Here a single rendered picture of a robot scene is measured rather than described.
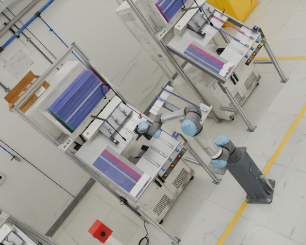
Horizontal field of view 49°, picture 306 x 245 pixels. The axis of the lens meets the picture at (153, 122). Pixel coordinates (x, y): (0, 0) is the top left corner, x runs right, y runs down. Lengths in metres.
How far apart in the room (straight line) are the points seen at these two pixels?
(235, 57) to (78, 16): 2.17
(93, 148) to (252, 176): 1.43
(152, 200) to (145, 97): 2.11
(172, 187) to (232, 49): 1.56
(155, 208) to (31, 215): 1.91
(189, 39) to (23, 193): 2.82
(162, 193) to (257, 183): 1.01
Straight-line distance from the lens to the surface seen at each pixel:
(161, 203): 3.61
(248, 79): 4.19
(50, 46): 4.56
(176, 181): 3.64
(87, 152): 3.17
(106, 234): 3.14
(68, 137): 3.07
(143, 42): 3.86
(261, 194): 3.20
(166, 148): 3.12
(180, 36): 3.67
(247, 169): 2.96
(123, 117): 3.17
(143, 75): 5.16
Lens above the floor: 2.56
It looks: 31 degrees down
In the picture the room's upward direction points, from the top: 42 degrees counter-clockwise
